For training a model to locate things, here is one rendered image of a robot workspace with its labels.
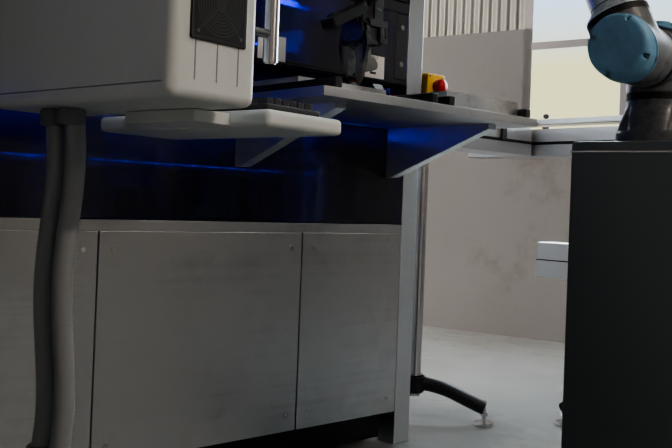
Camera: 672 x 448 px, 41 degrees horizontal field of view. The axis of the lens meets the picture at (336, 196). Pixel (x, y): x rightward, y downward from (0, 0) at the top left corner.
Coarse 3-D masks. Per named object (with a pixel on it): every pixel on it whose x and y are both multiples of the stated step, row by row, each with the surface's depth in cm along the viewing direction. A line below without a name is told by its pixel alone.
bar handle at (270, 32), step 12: (276, 0) 147; (264, 12) 148; (276, 12) 147; (264, 24) 148; (276, 24) 147; (264, 36) 146; (276, 36) 147; (264, 48) 147; (276, 48) 148; (264, 60) 147; (276, 60) 148
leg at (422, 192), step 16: (416, 224) 271; (416, 240) 271; (416, 256) 271; (416, 272) 271; (416, 288) 271; (416, 304) 271; (416, 320) 271; (416, 336) 271; (416, 352) 271; (416, 368) 271
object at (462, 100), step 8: (440, 96) 200; (456, 96) 201; (464, 96) 202; (472, 96) 204; (480, 96) 206; (456, 104) 201; (464, 104) 203; (472, 104) 204; (480, 104) 206; (488, 104) 208; (496, 104) 210; (504, 104) 212; (512, 104) 214; (504, 112) 212; (512, 112) 214
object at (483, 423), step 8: (416, 376) 270; (424, 376) 272; (416, 384) 269; (424, 384) 270; (432, 384) 270; (440, 384) 270; (448, 384) 270; (416, 392) 270; (440, 392) 269; (448, 392) 269; (456, 392) 268; (464, 392) 269; (456, 400) 268; (464, 400) 268; (472, 400) 267; (480, 400) 268; (472, 408) 267; (480, 408) 266; (480, 424) 266; (488, 424) 266
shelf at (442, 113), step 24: (264, 96) 184; (288, 96) 178; (312, 96) 173; (336, 96) 173; (360, 96) 177; (384, 96) 181; (360, 120) 218; (384, 120) 216; (408, 120) 214; (432, 120) 212; (456, 120) 209; (480, 120) 207; (504, 120) 209; (528, 120) 215
